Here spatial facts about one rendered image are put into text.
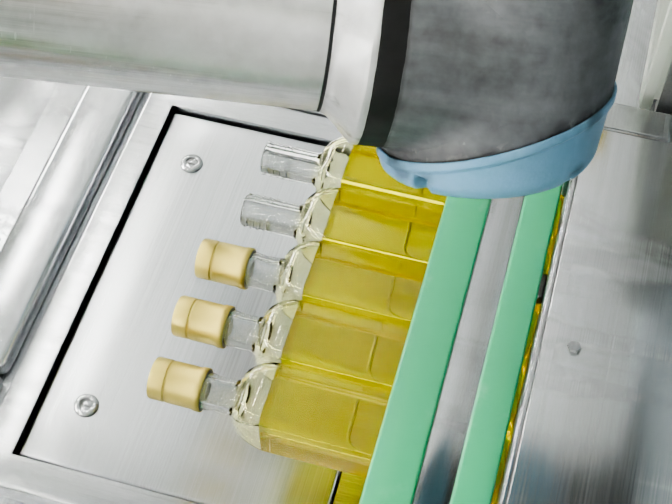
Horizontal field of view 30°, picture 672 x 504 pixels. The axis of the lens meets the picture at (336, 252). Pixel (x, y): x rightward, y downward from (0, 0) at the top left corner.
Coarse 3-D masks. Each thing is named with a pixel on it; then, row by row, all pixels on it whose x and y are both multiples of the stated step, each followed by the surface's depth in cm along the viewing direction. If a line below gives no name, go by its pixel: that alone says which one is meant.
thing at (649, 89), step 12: (660, 0) 105; (660, 12) 104; (660, 24) 103; (660, 36) 91; (660, 48) 92; (648, 60) 101; (660, 60) 92; (648, 72) 95; (660, 72) 93; (648, 84) 95; (660, 84) 96; (648, 96) 96; (648, 108) 97
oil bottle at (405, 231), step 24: (336, 192) 105; (360, 192) 106; (312, 216) 104; (336, 216) 104; (360, 216) 104; (384, 216) 104; (408, 216) 104; (432, 216) 104; (312, 240) 104; (336, 240) 103; (360, 240) 103; (384, 240) 103; (408, 240) 103; (432, 240) 103; (552, 240) 103
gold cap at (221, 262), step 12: (204, 240) 104; (216, 240) 105; (204, 252) 103; (216, 252) 103; (228, 252) 103; (240, 252) 103; (204, 264) 103; (216, 264) 103; (228, 264) 103; (240, 264) 103; (204, 276) 104; (216, 276) 103; (228, 276) 103; (240, 276) 103; (240, 288) 104
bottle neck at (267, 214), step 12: (252, 204) 106; (264, 204) 106; (276, 204) 106; (288, 204) 107; (240, 216) 107; (252, 216) 106; (264, 216) 106; (276, 216) 106; (288, 216) 106; (252, 228) 108; (264, 228) 107; (276, 228) 106; (288, 228) 106
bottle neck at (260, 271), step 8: (256, 256) 103; (264, 256) 104; (248, 264) 103; (256, 264) 103; (264, 264) 103; (272, 264) 103; (248, 272) 103; (256, 272) 103; (264, 272) 103; (272, 272) 103; (248, 280) 103; (256, 280) 103; (264, 280) 103; (272, 280) 103; (264, 288) 103; (272, 288) 103
